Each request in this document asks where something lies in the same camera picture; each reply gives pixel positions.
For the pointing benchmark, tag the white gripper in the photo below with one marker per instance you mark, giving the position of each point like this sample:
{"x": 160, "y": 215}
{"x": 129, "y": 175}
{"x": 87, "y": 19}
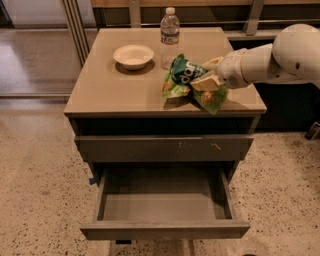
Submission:
{"x": 230, "y": 71}

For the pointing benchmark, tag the green rice chip bag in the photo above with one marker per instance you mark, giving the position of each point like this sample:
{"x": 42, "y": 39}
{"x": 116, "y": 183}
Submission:
{"x": 177, "y": 84}

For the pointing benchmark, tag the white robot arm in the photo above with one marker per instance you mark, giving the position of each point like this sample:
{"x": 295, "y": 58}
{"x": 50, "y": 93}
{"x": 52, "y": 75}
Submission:
{"x": 292, "y": 58}

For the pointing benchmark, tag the grey drawer cabinet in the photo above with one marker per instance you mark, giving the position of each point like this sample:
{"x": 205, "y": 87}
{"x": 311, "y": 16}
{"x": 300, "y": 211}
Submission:
{"x": 109, "y": 100}

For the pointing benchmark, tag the closed top drawer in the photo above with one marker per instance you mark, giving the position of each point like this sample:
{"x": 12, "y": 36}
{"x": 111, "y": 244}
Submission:
{"x": 113, "y": 149}

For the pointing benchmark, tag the open middle drawer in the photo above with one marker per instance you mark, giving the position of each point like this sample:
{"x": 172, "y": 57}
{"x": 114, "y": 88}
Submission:
{"x": 166, "y": 202}

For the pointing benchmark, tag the clear plastic water bottle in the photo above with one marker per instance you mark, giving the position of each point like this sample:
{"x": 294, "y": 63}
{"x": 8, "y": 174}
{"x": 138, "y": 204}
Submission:
{"x": 169, "y": 37}

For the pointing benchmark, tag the white paper bowl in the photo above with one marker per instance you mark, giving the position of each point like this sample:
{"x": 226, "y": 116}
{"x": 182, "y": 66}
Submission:
{"x": 133, "y": 57}

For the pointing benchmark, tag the blue tape piece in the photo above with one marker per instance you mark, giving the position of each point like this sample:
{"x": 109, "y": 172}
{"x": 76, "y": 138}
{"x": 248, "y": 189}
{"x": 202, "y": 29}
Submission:
{"x": 92, "y": 181}

